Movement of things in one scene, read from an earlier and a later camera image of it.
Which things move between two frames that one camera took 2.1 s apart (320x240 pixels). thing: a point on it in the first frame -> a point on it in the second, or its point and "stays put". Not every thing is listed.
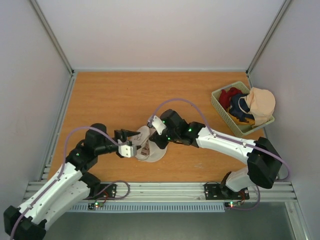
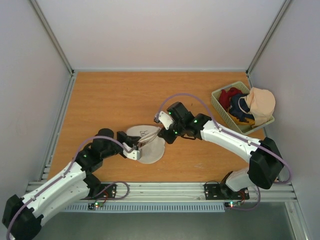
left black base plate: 109,193 stays put
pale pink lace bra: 145,150 -> 148,137
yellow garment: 237,121 stays put
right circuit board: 232,204 stays put
